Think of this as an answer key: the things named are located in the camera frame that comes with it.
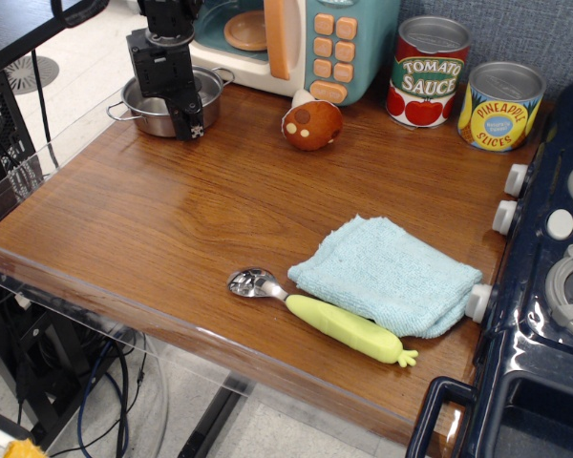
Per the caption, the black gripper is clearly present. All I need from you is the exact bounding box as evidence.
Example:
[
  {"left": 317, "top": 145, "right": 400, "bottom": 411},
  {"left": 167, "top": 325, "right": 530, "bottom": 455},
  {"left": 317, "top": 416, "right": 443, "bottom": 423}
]
[{"left": 126, "top": 29, "right": 204, "bottom": 140}]

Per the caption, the small stainless steel pot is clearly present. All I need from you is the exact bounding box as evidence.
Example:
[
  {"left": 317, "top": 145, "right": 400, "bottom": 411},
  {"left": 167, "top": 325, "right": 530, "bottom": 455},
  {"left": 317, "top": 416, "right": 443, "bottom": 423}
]
[{"left": 106, "top": 66, "right": 235, "bottom": 138}]

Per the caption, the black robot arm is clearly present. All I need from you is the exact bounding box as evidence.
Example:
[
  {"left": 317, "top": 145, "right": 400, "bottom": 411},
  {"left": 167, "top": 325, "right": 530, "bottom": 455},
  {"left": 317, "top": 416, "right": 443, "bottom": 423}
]
[{"left": 126, "top": 1, "right": 204, "bottom": 140}]

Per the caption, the brown toy mushroom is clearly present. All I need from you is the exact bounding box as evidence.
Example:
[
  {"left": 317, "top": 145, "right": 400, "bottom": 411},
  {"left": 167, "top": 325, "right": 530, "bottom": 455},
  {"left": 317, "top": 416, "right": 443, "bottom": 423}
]
[{"left": 282, "top": 100, "right": 343, "bottom": 152}]

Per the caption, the toy microwave oven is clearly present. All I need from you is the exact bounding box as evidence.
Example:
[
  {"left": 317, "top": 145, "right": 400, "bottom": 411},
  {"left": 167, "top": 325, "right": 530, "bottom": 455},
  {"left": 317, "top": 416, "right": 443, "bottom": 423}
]
[{"left": 190, "top": 1, "right": 400, "bottom": 106}]

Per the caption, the black side desk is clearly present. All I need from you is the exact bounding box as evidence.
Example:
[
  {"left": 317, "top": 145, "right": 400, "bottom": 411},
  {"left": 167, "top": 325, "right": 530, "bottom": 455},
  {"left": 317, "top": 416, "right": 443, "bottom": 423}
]
[{"left": 0, "top": 0, "right": 101, "bottom": 85}]

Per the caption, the light blue folded cloth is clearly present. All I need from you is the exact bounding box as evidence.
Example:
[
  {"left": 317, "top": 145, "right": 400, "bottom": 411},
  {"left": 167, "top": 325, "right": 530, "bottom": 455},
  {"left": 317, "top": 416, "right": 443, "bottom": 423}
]
[{"left": 287, "top": 217, "right": 482, "bottom": 339}]

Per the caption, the tomato sauce can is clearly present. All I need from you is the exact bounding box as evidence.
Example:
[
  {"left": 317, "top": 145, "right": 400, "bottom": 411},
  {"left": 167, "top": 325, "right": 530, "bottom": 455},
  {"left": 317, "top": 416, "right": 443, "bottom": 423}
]
[{"left": 386, "top": 15, "right": 472, "bottom": 128}]

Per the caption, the pineapple slices can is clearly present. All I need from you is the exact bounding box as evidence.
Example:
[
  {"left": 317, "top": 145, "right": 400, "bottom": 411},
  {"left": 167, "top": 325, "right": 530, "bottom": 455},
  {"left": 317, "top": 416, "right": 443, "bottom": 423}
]
[{"left": 457, "top": 61, "right": 546, "bottom": 153}]

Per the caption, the table leg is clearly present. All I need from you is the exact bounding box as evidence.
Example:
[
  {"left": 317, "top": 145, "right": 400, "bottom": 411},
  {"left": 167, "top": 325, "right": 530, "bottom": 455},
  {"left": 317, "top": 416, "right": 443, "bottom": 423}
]
[{"left": 178, "top": 387, "right": 241, "bottom": 458}]

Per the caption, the white stove knob middle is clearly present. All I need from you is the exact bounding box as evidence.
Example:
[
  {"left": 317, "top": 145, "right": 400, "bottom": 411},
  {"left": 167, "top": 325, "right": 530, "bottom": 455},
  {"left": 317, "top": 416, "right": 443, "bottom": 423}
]
[{"left": 492, "top": 200, "right": 518, "bottom": 236}]

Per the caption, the white stove knob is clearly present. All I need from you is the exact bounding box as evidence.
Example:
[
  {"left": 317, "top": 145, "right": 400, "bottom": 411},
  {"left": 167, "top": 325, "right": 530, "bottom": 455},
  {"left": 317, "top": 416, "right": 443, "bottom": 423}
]
[
  {"left": 504, "top": 164, "right": 528, "bottom": 198},
  {"left": 465, "top": 283, "right": 492, "bottom": 323},
  {"left": 492, "top": 200, "right": 518, "bottom": 236}
]

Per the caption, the white stove knob upper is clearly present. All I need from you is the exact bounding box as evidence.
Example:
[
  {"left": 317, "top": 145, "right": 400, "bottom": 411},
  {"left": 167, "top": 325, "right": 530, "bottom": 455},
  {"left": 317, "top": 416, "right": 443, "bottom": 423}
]
[{"left": 504, "top": 164, "right": 528, "bottom": 198}]

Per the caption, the white stove knob lower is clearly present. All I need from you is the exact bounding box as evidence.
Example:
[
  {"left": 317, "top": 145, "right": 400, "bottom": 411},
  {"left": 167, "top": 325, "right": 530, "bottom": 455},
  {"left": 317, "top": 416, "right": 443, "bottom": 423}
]
[{"left": 465, "top": 283, "right": 492, "bottom": 323}]

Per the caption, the dark blue toy stove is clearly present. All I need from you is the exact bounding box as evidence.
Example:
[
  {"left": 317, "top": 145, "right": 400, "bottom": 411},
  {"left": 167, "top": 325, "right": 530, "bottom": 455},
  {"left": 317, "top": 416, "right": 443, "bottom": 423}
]
[{"left": 407, "top": 84, "right": 573, "bottom": 457}]

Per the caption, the spoon with yellow-green handle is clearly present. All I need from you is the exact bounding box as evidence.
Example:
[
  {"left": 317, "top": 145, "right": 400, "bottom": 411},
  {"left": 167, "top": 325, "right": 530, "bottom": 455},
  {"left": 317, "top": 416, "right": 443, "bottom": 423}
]
[{"left": 226, "top": 267, "right": 418, "bottom": 368}]

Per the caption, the black cable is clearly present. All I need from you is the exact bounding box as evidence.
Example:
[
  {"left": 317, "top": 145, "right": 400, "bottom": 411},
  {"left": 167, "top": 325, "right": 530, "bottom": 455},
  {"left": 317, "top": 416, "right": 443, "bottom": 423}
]
[{"left": 47, "top": 333, "right": 149, "bottom": 458}]

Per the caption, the blue cable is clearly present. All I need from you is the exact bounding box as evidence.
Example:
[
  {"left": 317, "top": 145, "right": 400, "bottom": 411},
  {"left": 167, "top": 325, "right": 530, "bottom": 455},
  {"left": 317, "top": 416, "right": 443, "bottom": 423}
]
[{"left": 76, "top": 338, "right": 130, "bottom": 458}]

